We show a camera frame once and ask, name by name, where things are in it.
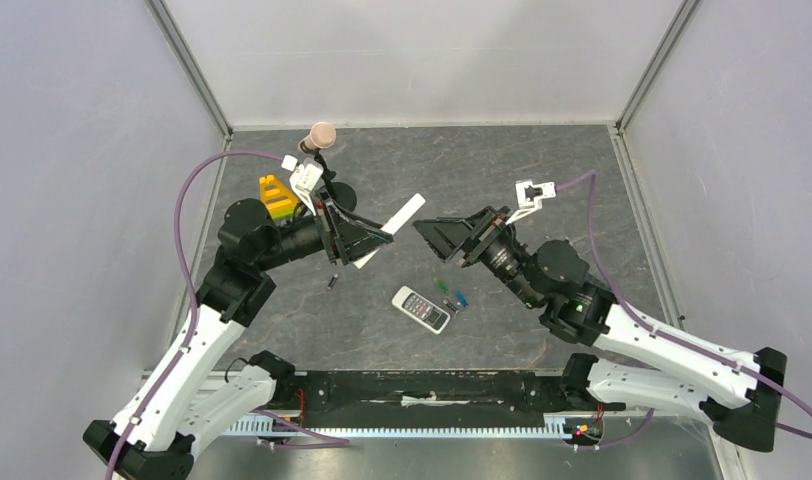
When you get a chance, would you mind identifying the yellow toy brick tower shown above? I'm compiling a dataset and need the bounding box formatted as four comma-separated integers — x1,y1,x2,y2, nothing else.
259,174,301,221

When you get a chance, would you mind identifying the purple cable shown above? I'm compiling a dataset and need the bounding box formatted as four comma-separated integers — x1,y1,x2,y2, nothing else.
552,169,812,443
104,148,288,480

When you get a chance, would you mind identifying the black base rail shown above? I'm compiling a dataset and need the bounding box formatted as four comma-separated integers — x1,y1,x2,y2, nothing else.
266,370,602,429

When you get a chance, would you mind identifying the white grey remote control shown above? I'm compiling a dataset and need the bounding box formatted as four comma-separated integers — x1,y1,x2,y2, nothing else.
391,286,452,335

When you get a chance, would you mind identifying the long white remote control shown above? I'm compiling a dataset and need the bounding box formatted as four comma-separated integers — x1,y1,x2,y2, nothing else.
353,193,426,269

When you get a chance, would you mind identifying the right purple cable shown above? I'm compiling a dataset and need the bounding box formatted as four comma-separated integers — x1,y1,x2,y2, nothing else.
552,169,812,443

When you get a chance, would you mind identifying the green battery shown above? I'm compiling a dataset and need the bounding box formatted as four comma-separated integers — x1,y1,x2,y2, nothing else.
433,277,449,293

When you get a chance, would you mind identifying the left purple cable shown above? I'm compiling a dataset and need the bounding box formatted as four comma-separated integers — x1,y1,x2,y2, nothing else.
104,148,288,480

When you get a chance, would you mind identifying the blue battery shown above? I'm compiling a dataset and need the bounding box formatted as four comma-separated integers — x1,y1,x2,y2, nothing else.
454,290,469,308

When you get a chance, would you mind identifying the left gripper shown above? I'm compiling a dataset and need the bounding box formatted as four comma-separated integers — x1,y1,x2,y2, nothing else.
256,189,393,271

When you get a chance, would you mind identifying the white cable duct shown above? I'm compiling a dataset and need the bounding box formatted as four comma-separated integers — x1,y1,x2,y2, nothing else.
222,414,602,441

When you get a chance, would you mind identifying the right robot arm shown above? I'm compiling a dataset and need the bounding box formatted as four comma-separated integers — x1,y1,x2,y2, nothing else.
413,207,787,453

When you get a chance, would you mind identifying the pink microphone on stand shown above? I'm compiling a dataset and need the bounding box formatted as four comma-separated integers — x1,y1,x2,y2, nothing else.
298,122,358,212

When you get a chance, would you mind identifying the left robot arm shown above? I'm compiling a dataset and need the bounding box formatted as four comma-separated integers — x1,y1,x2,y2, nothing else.
83,190,425,479

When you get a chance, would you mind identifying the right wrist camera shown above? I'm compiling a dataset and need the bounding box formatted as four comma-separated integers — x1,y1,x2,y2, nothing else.
506,180,556,225

